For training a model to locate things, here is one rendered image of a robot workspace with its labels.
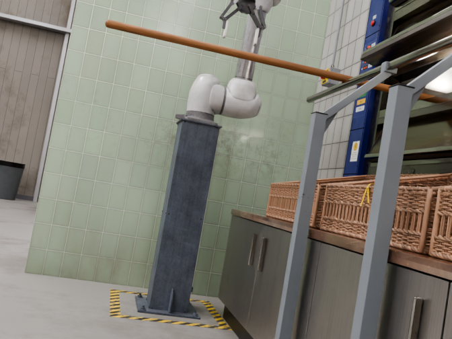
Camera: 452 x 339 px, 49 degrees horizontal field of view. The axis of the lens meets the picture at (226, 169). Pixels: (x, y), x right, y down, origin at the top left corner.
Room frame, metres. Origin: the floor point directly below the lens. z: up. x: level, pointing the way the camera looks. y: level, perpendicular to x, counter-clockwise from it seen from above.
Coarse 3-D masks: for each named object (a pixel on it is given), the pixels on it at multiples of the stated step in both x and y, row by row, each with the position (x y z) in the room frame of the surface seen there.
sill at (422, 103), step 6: (438, 96) 1.97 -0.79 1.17; (444, 96) 1.93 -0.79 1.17; (450, 96) 1.89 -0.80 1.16; (420, 102) 2.08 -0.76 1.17; (426, 102) 2.04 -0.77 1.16; (432, 102) 2.00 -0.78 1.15; (438, 102) 1.96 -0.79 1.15; (444, 102) 1.92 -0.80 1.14; (414, 108) 2.12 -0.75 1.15; (420, 108) 2.08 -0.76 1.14; (384, 114) 2.36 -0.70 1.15
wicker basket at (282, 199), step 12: (324, 180) 2.32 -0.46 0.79; (336, 180) 2.33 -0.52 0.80; (348, 180) 2.35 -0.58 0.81; (360, 180) 2.36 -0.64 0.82; (276, 192) 2.18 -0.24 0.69; (288, 192) 2.04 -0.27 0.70; (324, 192) 1.75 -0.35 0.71; (276, 204) 2.16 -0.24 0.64; (288, 204) 2.03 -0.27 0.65; (276, 216) 2.12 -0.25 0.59; (288, 216) 2.00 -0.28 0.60; (312, 216) 1.76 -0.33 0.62
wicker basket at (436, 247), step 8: (440, 192) 1.08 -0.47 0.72; (448, 192) 1.06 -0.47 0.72; (440, 200) 1.08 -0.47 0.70; (448, 200) 1.06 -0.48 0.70; (440, 208) 1.08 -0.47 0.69; (448, 208) 1.05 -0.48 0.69; (440, 216) 1.08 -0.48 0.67; (448, 216) 1.05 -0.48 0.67; (440, 224) 1.09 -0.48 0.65; (448, 224) 1.04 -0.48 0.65; (432, 232) 1.09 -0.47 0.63; (440, 232) 1.07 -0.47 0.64; (448, 232) 1.04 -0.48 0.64; (432, 240) 1.08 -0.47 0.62; (440, 240) 1.06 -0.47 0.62; (448, 240) 1.03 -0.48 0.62; (432, 248) 1.08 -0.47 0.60; (440, 248) 1.06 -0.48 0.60; (448, 248) 1.03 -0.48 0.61; (432, 256) 1.08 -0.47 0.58; (440, 256) 1.05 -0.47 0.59; (448, 256) 1.02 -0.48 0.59
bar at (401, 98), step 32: (384, 64) 1.65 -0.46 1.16; (448, 64) 1.15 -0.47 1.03; (320, 96) 2.20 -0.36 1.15; (352, 96) 1.62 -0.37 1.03; (416, 96) 1.15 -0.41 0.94; (320, 128) 1.59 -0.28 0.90; (384, 128) 1.15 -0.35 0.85; (384, 160) 1.13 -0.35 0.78; (384, 192) 1.12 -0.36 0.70; (384, 224) 1.12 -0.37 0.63; (288, 256) 1.62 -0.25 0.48; (384, 256) 1.12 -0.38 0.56; (288, 288) 1.59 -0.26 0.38; (288, 320) 1.59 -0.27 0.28
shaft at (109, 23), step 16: (128, 32) 1.82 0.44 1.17; (144, 32) 1.82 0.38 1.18; (160, 32) 1.83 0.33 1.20; (208, 48) 1.88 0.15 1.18; (224, 48) 1.89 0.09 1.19; (272, 64) 1.93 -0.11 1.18; (288, 64) 1.94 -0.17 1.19; (336, 80) 2.00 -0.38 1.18; (368, 80) 2.02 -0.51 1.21; (432, 96) 2.08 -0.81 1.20
